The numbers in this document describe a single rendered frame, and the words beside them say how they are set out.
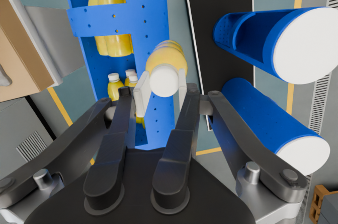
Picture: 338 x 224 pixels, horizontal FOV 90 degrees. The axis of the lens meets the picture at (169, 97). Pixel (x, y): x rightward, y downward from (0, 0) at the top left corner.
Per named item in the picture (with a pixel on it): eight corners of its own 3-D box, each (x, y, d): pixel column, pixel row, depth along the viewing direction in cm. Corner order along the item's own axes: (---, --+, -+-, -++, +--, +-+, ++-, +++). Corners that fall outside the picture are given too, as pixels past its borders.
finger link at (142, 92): (144, 117, 17) (137, 118, 17) (151, 91, 23) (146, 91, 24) (140, 89, 16) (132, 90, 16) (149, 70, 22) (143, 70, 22)
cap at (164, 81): (177, 64, 22) (177, 67, 20) (180, 91, 24) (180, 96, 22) (148, 67, 22) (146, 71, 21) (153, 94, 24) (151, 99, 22)
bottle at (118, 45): (118, 53, 55) (105, -14, 47) (137, 53, 53) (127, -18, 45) (103, 58, 49) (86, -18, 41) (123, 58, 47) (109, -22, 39)
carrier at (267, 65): (248, 12, 137) (213, 13, 137) (363, 4, 58) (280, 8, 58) (243, 48, 149) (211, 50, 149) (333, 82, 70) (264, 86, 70)
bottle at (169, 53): (182, 36, 38) (188, 50, 21) (185, 67, 41) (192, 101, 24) (151, 41, 38) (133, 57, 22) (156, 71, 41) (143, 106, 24)
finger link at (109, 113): (133, 120, 15) (100, 122, 15) (142, 97, 20) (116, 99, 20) (130, 105, 15) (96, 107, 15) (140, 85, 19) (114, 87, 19)
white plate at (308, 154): (290, 185, 95) (288, 183, 96) (339, 158, 87) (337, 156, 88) (263, 160, 86) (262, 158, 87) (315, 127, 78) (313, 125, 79)
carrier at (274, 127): (232, 108, 175) (255, 90, 167) (288, 183, 96) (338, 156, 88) (215, 91, 166) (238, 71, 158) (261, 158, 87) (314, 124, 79)
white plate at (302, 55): (365, 5, 57) (362, 5, 58) (283, 9, 57) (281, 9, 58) (335, 82, 69) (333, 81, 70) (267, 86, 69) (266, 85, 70)
